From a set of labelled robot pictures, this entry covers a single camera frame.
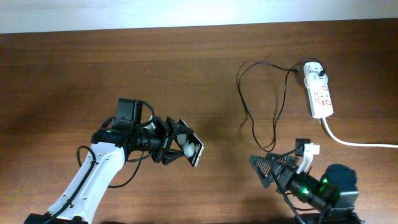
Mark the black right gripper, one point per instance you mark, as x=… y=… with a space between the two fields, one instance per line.
x=276 y=166

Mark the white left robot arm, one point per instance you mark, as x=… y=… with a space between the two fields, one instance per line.
x=118 y=141

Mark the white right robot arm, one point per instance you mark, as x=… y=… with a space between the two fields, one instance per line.
x=329 y=199

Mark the white power strip red labels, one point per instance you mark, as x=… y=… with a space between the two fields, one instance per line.
x=320 y=101

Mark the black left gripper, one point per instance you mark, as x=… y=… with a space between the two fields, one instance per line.
x=174 y=126

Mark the black smartphone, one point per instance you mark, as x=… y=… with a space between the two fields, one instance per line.
x=192 y=147

